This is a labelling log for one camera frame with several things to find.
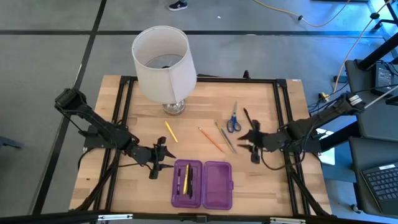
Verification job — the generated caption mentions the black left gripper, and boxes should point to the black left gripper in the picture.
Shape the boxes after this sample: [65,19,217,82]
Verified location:
[129,136,177,180]

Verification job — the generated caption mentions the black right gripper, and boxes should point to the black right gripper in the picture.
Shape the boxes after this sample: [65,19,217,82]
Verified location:
[238,119,289,165]

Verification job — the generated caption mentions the thick yellow marker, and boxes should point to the thick yellow marker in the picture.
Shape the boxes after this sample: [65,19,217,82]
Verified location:
[183,164,190,195]

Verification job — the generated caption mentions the tan wooden pencil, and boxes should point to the tan wooden pencil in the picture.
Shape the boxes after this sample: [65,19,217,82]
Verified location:
[214,121,234,154]

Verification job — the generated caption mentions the thin yellow pencil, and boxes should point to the thin yellow pencil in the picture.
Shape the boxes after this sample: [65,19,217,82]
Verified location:
[164,120,179,144]

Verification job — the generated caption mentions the blue handled scissors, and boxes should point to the blue handled scissors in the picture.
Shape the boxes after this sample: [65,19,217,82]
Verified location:
[226,101,243,134]

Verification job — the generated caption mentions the orange pencil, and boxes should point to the orange pencil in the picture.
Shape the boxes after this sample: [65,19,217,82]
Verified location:
[197,126,226,154]

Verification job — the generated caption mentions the purple plastic supply box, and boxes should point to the purple plastic supply box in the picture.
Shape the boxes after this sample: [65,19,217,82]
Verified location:
[170,159,234,211]

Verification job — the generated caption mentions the white shade table lamp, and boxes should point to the white shade table lamp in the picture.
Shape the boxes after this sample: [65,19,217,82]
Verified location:
[131,25,198,116]

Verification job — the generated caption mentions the black side table beam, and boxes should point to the black side table beam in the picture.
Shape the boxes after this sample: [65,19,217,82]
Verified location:
[319,121,362,153]

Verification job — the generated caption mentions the dark grey side table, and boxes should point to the dark grey side table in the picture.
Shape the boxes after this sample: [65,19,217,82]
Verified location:
[349,136,398,217]
[344,58,398,142]

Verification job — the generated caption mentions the black aluminium crossbar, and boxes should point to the black aluminium crossbar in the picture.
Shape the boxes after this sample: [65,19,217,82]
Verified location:
[0,210,398,224]

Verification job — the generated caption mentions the black keyboard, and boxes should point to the black keyboard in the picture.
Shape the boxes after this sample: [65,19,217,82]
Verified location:
[360,161,398,215]

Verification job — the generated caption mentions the black power adapter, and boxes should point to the black power adapter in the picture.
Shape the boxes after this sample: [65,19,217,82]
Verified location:
[371,63,394,96]

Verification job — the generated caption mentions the person's shoe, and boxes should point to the person's shoe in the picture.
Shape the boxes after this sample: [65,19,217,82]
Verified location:
[167,0,189,12]

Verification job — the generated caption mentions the black stand leg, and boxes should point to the black stand leg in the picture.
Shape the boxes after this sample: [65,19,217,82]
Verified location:
[356,40,398,71]

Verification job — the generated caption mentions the grey chair leg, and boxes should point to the grey chair leg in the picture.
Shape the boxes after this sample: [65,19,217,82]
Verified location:
[0,135,24,150]

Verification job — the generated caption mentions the black stand base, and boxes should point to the black stand base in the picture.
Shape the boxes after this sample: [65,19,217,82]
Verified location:
[369,12,398,30]

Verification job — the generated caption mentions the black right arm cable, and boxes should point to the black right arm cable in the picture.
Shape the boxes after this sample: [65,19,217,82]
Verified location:
[260,149,295,172]

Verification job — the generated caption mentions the black metal table frame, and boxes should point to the black metal table frame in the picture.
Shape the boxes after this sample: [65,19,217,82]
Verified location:
[74,70,332,218]

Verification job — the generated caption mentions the silver metal bracket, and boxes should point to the silver metal bracket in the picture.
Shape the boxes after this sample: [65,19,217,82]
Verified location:
[97,213,134,222]
[269,217,307,224]

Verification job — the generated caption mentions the black power cable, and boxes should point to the black power cable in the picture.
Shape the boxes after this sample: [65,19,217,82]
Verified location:
[307,83,398,114]

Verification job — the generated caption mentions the yellow extension cable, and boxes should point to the yellow extension cable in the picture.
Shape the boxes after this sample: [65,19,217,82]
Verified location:
[253,0,352,28]

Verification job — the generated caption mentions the white cable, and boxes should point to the white cable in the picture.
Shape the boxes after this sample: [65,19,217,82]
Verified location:
[363,92,398,109]

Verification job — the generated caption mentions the beige cable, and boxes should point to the beige cable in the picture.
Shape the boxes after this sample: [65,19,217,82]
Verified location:
[332,0,394,94]

